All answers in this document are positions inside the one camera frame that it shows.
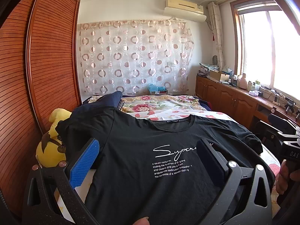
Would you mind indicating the yellow plush toy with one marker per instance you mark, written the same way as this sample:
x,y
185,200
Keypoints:
x,y
51,150

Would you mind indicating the window with wooden frame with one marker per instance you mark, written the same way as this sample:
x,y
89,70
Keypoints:
x,y
267,45

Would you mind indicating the beige window drape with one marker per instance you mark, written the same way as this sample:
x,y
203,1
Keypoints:
x,y
216,24

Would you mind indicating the person right hand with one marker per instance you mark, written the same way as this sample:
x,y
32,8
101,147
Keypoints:
x,y
284,176

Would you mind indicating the wall air conditioner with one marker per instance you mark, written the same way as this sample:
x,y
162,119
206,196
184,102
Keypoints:
x,y
184,10

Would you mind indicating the cardboard box on cabinet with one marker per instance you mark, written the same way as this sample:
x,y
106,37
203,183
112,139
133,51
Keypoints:
x,y
218,76

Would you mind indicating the navy folded garment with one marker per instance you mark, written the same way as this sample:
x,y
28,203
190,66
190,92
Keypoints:
x,y
108,100

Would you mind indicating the black printed t-shirt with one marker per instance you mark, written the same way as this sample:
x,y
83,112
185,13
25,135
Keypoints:
x,y
152,163

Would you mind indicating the blue tissue pack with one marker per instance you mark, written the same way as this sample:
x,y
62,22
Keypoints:
x,y
154,88

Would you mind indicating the wooden side cabinet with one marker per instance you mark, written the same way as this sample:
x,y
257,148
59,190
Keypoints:
x,y
237,103

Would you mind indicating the white floral bed sheet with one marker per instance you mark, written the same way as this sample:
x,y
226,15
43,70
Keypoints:
x,y
182,114

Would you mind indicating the circle patterned sheer curtain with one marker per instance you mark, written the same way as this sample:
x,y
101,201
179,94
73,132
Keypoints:
x,y
130,55

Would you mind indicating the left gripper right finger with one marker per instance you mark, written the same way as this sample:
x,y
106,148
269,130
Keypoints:
x,y
254,206

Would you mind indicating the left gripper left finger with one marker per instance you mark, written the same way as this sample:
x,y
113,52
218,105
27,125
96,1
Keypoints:
x,y
50,196

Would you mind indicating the white plastic jug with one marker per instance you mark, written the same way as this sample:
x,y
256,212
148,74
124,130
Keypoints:
x,y
242,82

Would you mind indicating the wooden louvered wardrobe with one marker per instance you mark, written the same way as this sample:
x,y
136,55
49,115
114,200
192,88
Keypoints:
x,y
38,75

